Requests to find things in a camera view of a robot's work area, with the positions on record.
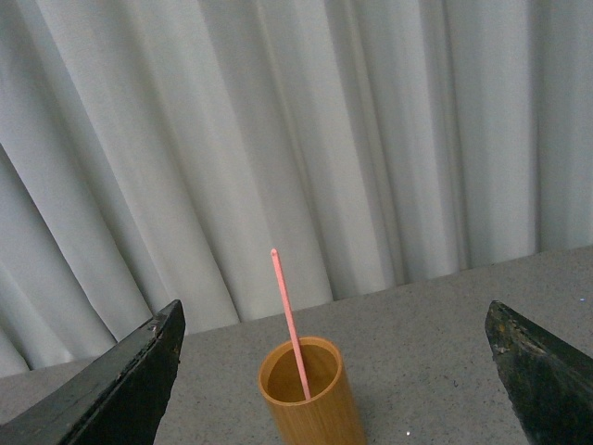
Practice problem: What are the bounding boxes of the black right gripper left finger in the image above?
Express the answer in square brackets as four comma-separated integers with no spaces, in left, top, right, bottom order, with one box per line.
[1,299,185,444]

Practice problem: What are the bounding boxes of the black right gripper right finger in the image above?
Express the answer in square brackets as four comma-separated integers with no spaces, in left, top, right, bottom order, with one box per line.
[485,300,592,444]

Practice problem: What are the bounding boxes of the pink chopstick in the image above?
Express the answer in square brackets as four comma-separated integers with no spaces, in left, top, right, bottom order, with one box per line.
[271,248,311,401]

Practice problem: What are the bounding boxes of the bamboo chopstick holder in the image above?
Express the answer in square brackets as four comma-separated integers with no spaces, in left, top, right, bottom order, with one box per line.
[258,337,367,444]

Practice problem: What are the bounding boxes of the white curtain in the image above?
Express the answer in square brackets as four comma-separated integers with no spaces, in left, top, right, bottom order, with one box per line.
[1,1,592,376]

